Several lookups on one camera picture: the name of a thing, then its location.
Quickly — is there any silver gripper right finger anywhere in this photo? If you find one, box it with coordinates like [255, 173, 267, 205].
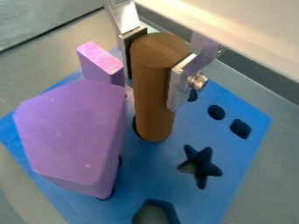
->
[167, 31, 222, 112]

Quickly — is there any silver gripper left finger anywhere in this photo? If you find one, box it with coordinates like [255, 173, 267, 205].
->
[104, 0, 147, 79]

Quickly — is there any brown round cylinder peg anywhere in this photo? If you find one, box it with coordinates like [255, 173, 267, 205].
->
[129, 32, 189, 142]

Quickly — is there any blue shape sorter board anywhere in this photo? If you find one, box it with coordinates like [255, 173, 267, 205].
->
[0, 47, 274, 224]

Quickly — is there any purple rectangular block peg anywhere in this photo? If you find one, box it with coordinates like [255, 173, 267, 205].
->
[77, 41, 125, 87]

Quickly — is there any purple heart-shaped peg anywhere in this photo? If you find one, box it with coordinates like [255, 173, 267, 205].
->
[13, 80, 127, 200]

